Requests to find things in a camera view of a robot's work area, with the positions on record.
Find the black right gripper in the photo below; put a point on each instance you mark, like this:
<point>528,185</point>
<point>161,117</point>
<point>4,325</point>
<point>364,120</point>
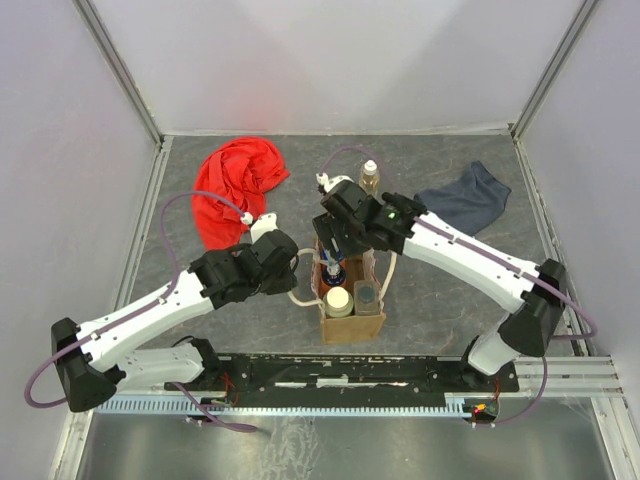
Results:
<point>330,232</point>

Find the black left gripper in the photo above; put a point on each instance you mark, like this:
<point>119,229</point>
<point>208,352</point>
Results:
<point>288,270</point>

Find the clear yellow liquid bottle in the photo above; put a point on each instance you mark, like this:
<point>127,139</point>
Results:
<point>369,178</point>

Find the printed canvas tote bag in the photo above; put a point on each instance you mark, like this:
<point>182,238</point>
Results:
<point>358,326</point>

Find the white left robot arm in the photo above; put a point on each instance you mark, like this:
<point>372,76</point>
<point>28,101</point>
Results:
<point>97,358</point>

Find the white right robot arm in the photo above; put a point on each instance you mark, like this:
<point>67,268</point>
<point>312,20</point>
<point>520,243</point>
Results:
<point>531,295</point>

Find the square clear dark-cap bottle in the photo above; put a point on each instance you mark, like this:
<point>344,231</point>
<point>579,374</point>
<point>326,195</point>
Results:
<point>366,298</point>

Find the white cap cream bottle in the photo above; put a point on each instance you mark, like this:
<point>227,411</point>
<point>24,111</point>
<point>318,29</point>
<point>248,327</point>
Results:
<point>338,303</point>

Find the red cloth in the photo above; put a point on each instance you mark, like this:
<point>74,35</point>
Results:
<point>233,180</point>

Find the dark blue cloth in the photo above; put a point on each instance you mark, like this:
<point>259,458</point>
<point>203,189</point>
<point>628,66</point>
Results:
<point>469,204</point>

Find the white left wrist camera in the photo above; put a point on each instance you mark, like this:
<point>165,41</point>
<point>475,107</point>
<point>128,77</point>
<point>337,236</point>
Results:
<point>258,226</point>

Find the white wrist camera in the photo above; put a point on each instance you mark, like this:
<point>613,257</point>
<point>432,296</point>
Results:
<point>326,183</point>
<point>258,226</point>

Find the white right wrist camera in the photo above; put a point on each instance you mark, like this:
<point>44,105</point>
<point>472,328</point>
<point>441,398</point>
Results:
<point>326,183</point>

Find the left aluminium frame post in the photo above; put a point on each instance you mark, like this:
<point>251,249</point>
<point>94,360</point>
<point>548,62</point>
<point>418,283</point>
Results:
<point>91,18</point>

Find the aluminium frame post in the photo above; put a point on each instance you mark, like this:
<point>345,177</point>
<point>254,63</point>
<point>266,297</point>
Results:
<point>91,18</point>
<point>576,27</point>

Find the right aluminium frame post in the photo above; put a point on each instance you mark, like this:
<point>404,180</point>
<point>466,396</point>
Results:
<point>576,27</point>

